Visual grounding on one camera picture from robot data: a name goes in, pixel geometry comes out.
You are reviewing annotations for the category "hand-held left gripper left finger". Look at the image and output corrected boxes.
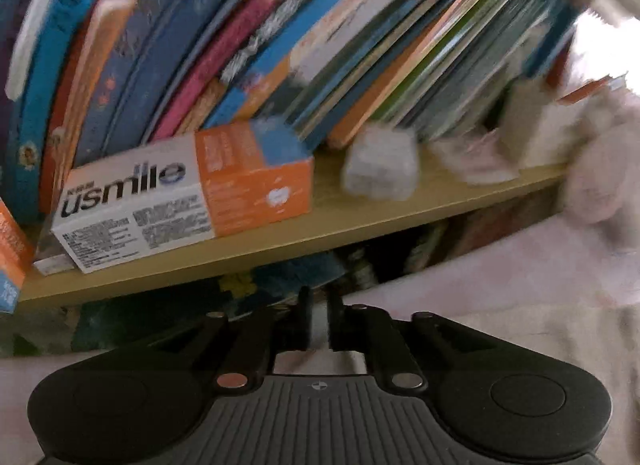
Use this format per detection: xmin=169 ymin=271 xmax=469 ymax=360
xmin=150 ymin=287 xmax=314 ymax=393

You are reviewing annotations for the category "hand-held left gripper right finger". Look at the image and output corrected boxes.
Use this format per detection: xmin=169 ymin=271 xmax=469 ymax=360
xmin=327 ymin=289 xmax=493 ymax=391

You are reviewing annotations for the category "cream printed T-shirt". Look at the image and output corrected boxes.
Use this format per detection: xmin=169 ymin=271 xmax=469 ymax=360
xmin=272 ymin=301 xmax=640 ymax=465

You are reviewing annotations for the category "wooden shelf board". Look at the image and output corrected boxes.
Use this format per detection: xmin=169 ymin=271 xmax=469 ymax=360
xmin=17 ymin=152 xmax=573 ymax=305

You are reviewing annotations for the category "white charger block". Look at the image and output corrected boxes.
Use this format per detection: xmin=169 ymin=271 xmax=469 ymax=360
xmin=341 ymin=126 xmax=419 ymax=202

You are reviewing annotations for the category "white orange toothpaste box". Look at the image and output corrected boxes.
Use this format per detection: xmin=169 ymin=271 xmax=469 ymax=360
xmin=37 ymin=121 xmax=315 ymax=274
xmin=0 ymin=199 xmax=37 ymax=317

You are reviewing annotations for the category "small pink white trinket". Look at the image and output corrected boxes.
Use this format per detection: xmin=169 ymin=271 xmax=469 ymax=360
xmin=432 ymin=131 xmax=522 ymax=185

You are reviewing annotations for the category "row of colourful books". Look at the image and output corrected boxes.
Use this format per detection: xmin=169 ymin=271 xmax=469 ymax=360
xmin=0 ymin=0 xmax=596 ymax=226

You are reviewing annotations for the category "pink white plush toy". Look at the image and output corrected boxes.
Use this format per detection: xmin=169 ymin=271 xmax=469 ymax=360
xmin=562 ymin=10 xmax=640 ymax=256

